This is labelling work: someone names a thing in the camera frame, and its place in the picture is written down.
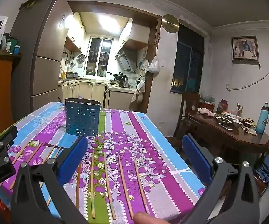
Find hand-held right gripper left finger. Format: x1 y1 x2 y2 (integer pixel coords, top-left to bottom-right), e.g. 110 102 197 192
11 136 88 224

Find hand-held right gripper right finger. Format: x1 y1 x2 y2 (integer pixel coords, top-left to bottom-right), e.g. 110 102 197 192
179 134 260 224

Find row of wooden chopsticks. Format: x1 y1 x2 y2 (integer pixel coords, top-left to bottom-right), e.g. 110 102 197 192
8 141 149 220

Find blue perforated utensil holder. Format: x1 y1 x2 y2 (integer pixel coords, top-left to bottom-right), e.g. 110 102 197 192
65 98 102 137

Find person's right hand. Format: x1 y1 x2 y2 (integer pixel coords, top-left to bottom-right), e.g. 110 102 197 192
134 212 172 224

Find dark wooden dining table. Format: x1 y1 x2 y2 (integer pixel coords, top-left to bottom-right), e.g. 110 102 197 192
188 109 269 169

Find plate of green vegetables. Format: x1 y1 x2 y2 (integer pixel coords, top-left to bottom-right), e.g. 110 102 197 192
215 116 233 125

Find pink cloth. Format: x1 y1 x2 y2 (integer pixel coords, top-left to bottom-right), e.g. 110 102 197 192
197 107 216 117

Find purple floral striped tablecloth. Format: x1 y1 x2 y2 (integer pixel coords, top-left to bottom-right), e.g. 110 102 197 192
0 101 206 224

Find dark wooden chair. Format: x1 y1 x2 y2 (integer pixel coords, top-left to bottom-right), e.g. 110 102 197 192
174 92 201 146

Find red container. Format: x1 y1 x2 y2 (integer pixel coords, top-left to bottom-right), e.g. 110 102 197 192
216 99 228 114

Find beige kitchen base cabinets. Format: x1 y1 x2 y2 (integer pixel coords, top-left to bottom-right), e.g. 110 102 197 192
58 79 138 111

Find blue cloth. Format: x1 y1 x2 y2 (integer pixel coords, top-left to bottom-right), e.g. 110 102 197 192
253 155 269 185

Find light blue thermos flask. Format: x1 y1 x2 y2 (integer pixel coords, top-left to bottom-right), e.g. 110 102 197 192
255 102 269 134

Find hanging cloth bags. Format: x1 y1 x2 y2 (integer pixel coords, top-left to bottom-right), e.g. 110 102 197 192
131 76 147 103

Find black wok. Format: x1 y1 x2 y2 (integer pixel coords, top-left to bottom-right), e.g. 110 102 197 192
106 71 126 80

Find dark barred window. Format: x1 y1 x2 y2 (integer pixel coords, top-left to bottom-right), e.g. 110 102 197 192
170 24 205 94

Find hanging white plastic bag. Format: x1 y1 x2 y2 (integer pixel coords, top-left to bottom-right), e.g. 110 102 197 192
148 55 161 76

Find kitchen window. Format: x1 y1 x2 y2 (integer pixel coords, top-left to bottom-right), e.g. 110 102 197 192
85 36 113 77

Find steel range hood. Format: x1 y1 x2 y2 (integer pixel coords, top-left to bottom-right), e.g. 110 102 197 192
115 47 138 73

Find brown refrigerator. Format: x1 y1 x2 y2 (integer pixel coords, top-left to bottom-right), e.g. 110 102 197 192
10 0 75 112

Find green box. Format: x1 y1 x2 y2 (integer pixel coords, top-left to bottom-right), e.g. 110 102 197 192
9 38 18 54

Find white wall cable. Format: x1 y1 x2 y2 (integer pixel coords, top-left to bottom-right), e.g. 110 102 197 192
225 51 269 91

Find framed wall picture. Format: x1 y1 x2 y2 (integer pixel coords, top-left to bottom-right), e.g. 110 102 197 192
230 36 259 62

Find round gold wall clock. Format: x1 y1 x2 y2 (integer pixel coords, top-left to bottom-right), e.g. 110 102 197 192
161 14 180 33

